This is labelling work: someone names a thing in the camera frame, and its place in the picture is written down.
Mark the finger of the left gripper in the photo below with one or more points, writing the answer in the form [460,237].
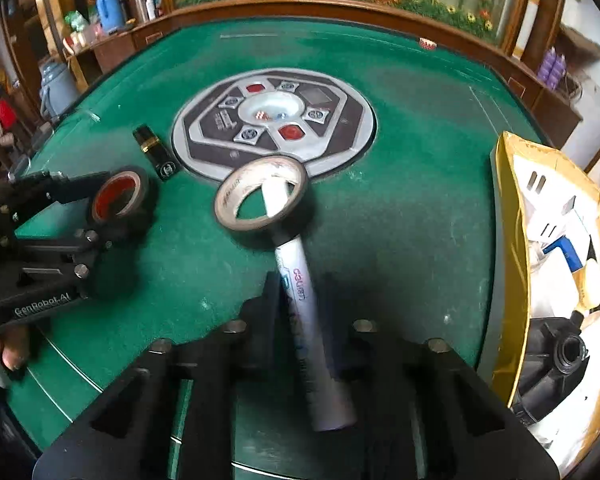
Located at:
[93,239]
[40,190]

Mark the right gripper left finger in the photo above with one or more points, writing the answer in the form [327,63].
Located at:
[195,383]

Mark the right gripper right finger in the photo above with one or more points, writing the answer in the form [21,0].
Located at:
[403,393]

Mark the black tape roll red core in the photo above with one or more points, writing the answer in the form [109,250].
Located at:
[129,194]

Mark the white tube blue print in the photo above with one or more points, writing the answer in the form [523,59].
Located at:
[329,402]

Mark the black lipstick gold band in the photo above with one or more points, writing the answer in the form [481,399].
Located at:
[159,155]

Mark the person left hand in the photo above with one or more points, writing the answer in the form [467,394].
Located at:
[14,346]

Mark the black tape roll white core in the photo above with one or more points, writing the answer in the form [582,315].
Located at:
[287,195]

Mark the yellow storage box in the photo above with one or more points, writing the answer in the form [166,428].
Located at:
[540,195]

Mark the black round object in box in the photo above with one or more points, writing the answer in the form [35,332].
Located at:
[555,362]

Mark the blue water jug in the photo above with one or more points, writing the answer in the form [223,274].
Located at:
[111,15]

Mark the white and blue carton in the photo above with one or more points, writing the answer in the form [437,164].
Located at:
[564,244]

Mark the round mahjong control panel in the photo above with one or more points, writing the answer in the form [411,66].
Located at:
[315,118]

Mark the red white dice chip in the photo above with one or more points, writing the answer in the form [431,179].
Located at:
[427,44]

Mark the purple bottle pair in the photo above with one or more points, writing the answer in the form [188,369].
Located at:
[552,68]

